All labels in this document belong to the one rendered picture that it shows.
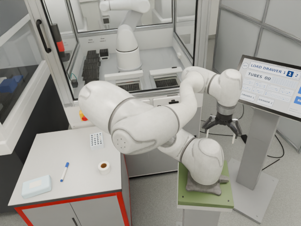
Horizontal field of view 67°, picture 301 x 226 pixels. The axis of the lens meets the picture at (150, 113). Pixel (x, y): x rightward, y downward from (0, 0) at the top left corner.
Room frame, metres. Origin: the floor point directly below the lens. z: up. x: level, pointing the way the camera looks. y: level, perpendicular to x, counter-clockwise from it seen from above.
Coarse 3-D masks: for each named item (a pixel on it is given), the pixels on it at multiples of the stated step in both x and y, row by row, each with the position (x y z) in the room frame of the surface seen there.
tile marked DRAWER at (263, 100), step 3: (258, 96) 1.17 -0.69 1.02; (261, 96) 1.17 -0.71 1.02; (258, 99) 1.16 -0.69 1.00; (261, 99) 1.16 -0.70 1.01; (264, 99) 1.15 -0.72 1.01; (267, 99) 1.14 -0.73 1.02; (270, 99) 1.13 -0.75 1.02; (258, 102) 1.15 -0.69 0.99; (261, 102) 1.14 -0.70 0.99; (264, 102) 1.13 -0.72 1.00; (267, 102) 1.13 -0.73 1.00; (270, 102) 1.12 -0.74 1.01; (273, 102) 1.11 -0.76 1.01; (267, 105) 1.11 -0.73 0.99; (270, 105) 1.10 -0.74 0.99
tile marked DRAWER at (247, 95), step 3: (243, 93) 1.23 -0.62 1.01; (246, 93) 1.22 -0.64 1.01; (249, 93) 1.21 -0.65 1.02; (252, 93) 1.21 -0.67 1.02; (240, 96) 1.23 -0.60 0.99; (243, 96) 1.22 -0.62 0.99; (246, 96) 1.21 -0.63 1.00; (249, 96) 1.20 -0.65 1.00; (252, 96) 1.19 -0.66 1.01; (255, 96) 1.18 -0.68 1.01; (246, 99) 1.20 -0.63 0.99; (249, 99) 1.19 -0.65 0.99; (252, 99) 1.18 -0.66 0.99
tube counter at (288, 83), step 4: (268, 76) 1.24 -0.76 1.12; (272, 76) 1.22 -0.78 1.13; (264, 80) 1.23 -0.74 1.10; (268, 80) 1.22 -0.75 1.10; (272, 80) 1.21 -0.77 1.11; (276, 80) 1.20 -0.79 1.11; (280, 80) 1.18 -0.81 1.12; (284, 80) 1.17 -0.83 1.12; (288, 80) 1.16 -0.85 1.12; (280, 84) 1.17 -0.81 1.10; (284, 84) 1.16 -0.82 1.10; (288, 84) 1.15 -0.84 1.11; (292, 84) 1.14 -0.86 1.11; (296, 84) 1.13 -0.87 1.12
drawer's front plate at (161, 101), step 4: (172, 96) 1.39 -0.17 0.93; (176, 96) 1.38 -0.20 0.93; (156, 100) 1.37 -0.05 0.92; (160, 100) 1.37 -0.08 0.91; (164, 100) 1.37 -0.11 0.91; (168, 100) 1.37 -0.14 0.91; (176, 100) 1.38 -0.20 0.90; (156, 104) 1.37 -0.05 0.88; (160, 104) 1.37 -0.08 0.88; (164, 104) 1.37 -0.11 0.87; (168, 104) 1.37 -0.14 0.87
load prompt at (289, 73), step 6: (252, 66) 1.33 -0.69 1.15; (258, 66) 1.31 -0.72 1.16; (264, 66) 1.29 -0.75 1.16; (270, 66) 1.27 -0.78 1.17; (276, 66) 1.26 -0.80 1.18; (270, 72) 1.25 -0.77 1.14; (276, 72) 1.23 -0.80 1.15; (282, 72) 1.21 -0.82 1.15; (288, 72) 1.20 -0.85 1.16; (294, 72) 1.18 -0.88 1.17; (300, 72) 1.17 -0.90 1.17; (294, 78) 1.15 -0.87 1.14
